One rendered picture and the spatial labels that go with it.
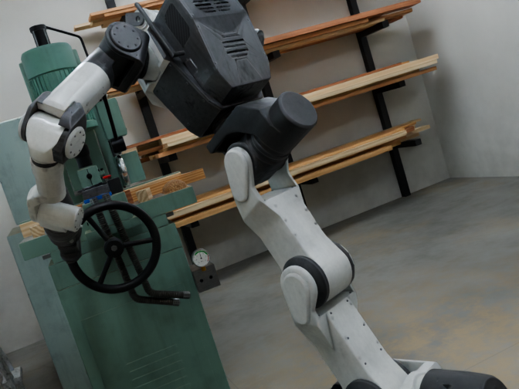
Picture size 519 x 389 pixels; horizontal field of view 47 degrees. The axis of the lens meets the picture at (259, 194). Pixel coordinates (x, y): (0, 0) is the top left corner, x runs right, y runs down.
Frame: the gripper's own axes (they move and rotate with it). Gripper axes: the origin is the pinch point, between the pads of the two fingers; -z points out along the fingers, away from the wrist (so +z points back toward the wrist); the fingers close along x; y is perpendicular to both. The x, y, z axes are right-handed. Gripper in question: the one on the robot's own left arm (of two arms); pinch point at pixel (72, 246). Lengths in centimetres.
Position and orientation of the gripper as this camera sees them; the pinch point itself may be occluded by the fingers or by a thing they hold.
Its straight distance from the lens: 182.1
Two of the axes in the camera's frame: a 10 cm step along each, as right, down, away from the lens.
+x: -1.9, -8.9, 4.2
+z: 0.9, -4.4, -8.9
